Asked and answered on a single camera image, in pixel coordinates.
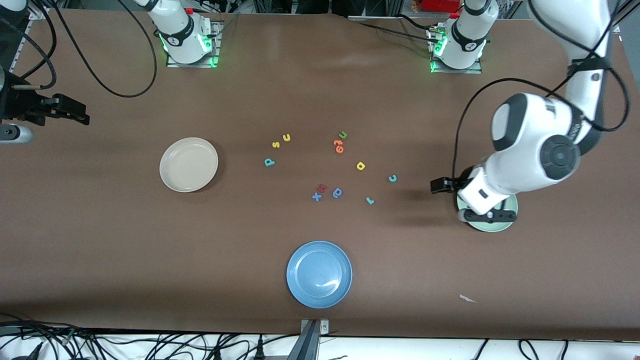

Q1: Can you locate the green plate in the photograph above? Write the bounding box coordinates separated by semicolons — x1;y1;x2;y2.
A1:
456;192;519;233

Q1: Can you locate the beige plate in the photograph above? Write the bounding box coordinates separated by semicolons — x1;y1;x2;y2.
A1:
159;137;220;193

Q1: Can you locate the blue plate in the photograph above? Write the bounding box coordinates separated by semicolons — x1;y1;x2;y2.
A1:
286;240;353;309

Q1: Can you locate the red box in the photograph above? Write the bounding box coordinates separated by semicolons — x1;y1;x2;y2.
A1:
417;0;463;13

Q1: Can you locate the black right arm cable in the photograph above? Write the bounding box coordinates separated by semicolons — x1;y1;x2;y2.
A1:
0;0;159;98

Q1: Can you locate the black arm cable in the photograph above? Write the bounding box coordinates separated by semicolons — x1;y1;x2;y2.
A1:
0;0;159;98
452;0;631;183

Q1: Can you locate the aluminium frame rail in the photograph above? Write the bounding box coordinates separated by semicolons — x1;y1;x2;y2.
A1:
10;7;48;71
607;0;640;36

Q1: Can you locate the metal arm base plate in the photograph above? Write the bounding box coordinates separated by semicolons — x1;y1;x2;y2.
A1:
429;27;484;75
166;20;221;69

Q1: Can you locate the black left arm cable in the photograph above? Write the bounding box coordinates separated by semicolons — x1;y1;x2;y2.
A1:
452;0;631;183

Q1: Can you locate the black base cable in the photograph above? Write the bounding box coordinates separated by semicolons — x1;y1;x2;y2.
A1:
397;14;433;32
350;20;436;43

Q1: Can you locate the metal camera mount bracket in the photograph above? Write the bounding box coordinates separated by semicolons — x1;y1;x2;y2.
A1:
287;318;331;360

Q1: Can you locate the black cable tangle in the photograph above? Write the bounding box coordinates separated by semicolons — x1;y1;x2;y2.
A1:
0;312;301;360

